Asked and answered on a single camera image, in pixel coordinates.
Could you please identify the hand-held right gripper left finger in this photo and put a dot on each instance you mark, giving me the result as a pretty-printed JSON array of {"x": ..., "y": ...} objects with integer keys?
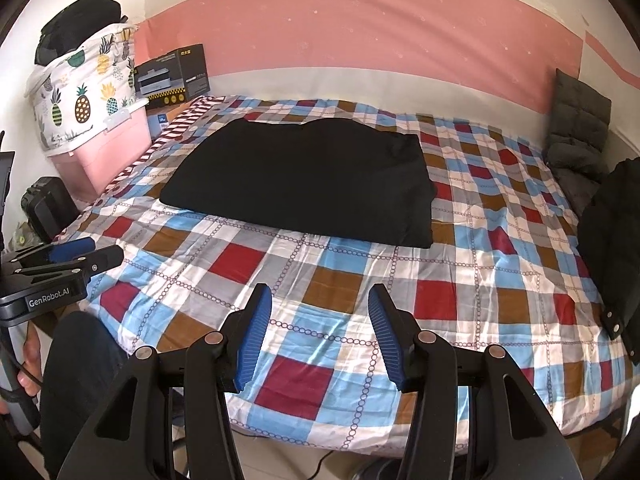
[{"x": 252, "y": 340}]

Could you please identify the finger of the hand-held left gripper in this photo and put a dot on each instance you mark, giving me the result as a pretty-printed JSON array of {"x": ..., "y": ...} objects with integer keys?
[
  {"x": 70, "y": 251},
  {"x": 100, "y": 259}
]

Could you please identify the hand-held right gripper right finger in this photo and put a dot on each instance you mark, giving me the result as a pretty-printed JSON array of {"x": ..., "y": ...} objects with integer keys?
[{"x": 385, "y": 335}]

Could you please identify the black garment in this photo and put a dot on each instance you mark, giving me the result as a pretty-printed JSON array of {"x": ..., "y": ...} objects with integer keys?
[{"x": 300, "y": 175}]

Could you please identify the person's left hand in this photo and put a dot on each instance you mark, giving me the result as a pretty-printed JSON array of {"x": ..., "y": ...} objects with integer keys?
[{"x": 32, "y": 360}]

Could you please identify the black bag on floor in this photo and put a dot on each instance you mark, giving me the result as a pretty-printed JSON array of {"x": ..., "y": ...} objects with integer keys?
[{"x": 47, "y": 205}]

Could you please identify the person's black trouser leg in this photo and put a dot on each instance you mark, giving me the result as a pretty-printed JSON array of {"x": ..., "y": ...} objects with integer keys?
[{"x": 75, "y": 360}]

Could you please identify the checkered bed sheet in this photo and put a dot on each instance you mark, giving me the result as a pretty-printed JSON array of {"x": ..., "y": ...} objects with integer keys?
[{"x": 240, "y": 260}]

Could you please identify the pink plastic storage box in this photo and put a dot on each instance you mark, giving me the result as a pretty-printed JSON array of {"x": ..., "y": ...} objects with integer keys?
[{"x": 115, "y": 155}]

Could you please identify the blue box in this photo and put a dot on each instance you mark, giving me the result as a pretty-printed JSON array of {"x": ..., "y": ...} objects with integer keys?
[{"x": 161, "y": 125}]

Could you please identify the pineapple print cloth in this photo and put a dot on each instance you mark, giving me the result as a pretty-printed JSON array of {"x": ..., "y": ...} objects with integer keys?
[{"x": 80, "y": 95}]

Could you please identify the red white striped cloth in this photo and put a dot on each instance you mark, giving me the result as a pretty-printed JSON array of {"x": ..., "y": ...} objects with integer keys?
[{"x": 180, "y": 122}]

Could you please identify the brown cardboard box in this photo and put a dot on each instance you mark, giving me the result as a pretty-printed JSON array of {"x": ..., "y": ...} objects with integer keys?
[{"x": 172, "y": 108}]

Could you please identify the black cardboard box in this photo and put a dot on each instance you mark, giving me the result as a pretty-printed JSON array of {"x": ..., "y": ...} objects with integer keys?
[{"x": 170, "y": 75}]

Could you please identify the black jacket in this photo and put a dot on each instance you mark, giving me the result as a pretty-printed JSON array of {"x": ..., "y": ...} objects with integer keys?
[{"x": 615, "y": 240}]

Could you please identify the dark grey padded jacket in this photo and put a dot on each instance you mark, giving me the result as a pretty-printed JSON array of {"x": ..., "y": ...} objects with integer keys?
[{"x": 575, "y": 170}]

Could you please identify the grey quilted cushion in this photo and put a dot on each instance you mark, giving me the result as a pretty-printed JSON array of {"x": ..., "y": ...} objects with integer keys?
[{"x": 580, "y": 110}]

